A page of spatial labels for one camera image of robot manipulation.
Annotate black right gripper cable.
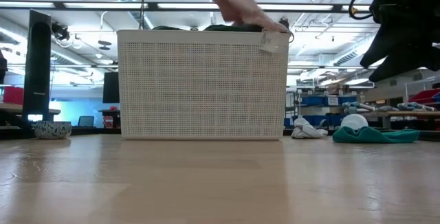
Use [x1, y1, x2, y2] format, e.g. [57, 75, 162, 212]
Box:
[348, 0, 381, 21]

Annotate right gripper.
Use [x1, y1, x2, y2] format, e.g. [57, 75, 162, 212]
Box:
[359, 0, 440, 82]

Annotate person's hand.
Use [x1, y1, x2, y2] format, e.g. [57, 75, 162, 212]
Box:
[219, 0, 289, 34]

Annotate open laptop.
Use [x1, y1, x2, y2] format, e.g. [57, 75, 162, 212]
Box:
[77, 115, 96, 128]

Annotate speckled bowl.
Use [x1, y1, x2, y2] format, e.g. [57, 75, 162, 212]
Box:
[33, 120, 73, 140]

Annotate black monitor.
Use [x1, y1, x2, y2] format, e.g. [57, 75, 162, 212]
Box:
[102, 71, 120, 104]

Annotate black hanging cable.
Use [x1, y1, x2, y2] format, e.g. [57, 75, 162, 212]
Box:
[139, 0, 149, 31]

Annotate wooden background table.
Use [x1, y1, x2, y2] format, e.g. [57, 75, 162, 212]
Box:
[0, 102, 62, 128]
[359, 109, 440, 131]

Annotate shelf with blue bins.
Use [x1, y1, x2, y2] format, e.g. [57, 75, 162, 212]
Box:
[284, 91, 360, 128]

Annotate white perforated plastic basket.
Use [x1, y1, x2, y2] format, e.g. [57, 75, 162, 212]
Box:
[116, 28, 292, 141]

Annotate black overhead camera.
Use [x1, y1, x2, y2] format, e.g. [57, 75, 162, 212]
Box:
[278, 17, 296, 43]

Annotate white grey garment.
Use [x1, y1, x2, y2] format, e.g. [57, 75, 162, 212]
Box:
[291, 117, 329, 139]

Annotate white hanging label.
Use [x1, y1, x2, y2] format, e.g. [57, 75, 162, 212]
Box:
[258, 31, 287, 54]

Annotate red storage bins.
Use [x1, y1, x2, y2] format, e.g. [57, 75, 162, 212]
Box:
[407, 88, 440, 104]
[2, 86, 25, 106]

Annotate black ceiling device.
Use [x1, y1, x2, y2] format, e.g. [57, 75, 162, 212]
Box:
[51, 23, 72, 43]

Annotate teal sock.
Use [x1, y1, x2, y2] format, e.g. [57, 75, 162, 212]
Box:
[332, 126, 421, 145]

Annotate black aluminium rig frame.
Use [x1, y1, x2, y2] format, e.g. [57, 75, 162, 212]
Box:
[0, 0, 372, 14]

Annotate black upright pillar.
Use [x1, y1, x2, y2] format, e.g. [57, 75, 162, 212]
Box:
[22, 9, 52, 122]

